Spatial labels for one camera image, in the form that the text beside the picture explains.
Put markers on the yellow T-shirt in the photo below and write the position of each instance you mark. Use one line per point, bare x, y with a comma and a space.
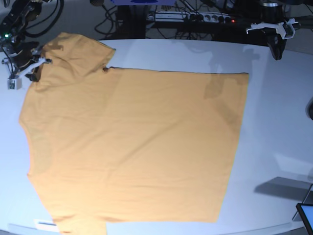
128, 145

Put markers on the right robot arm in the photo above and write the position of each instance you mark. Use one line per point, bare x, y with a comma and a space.
13, 26

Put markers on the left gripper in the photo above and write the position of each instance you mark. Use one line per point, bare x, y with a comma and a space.
275, 43

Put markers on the white paper label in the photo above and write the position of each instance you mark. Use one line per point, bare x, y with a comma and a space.
46, 225

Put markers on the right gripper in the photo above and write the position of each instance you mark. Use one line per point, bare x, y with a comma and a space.
21, 55

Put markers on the computer monitor with stand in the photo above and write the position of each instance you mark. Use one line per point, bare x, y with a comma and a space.
296, 190

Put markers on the white power strip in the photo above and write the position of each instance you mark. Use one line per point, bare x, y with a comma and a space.
207, 17

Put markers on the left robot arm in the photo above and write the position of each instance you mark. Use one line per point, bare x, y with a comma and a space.
273, 13

